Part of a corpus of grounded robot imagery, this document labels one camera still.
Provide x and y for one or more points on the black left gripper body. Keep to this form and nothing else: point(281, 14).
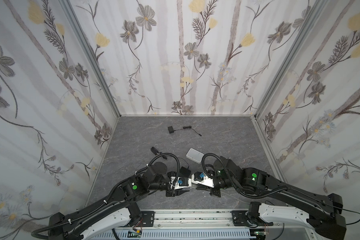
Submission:
point(171, 190)

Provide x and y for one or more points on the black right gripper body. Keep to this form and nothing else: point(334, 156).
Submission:
point(214, 190)

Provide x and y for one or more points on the black power adapter with cable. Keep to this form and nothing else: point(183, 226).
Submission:
point(156, 152)

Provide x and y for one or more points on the black network switch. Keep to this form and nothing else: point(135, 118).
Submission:
point(185, 173)

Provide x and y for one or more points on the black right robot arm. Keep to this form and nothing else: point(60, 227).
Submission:
point(324, 212)

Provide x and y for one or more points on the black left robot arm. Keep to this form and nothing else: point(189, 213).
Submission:
point(160, 174)

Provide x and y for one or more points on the far black power adapter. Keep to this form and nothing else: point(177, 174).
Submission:
point(171, 129)

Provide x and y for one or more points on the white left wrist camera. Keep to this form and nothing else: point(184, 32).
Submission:
point(181, 183)

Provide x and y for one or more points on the aluminium mounting rail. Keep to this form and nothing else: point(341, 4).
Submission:
point(255, 216)

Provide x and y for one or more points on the white network switch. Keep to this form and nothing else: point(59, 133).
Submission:
point(194, 155)

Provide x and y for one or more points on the white slotted cable duct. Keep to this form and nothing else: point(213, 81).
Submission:
point(178, 234)

